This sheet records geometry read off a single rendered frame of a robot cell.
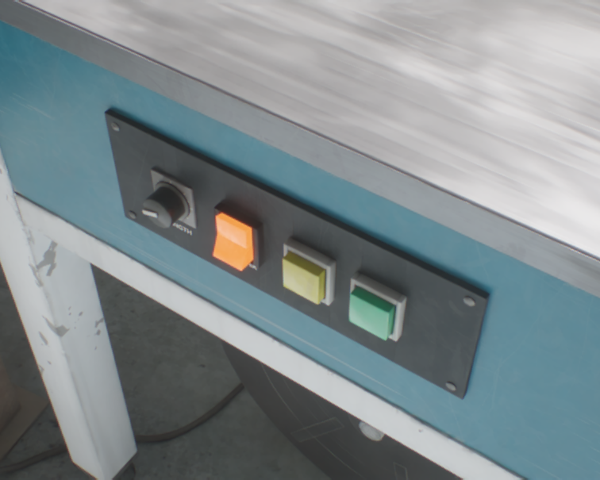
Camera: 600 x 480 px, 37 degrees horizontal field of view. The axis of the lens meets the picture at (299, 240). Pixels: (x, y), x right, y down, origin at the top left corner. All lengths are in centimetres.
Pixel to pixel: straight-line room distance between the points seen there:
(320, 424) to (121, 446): 22
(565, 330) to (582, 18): 19
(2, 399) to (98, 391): 28
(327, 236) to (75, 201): 23
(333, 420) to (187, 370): 32
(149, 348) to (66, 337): 43
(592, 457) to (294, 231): 20
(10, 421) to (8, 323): 17
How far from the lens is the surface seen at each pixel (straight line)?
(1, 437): 124
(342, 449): 102
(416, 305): 48
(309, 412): 101
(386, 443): 89
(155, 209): 54
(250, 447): 118
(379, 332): 49
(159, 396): 124
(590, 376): 46
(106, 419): 99
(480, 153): 44
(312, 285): 50
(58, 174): 65
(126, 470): 112
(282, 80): 47
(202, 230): 56
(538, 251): 42
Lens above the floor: 102
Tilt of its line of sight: 47 degrees down
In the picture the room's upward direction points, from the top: straight up
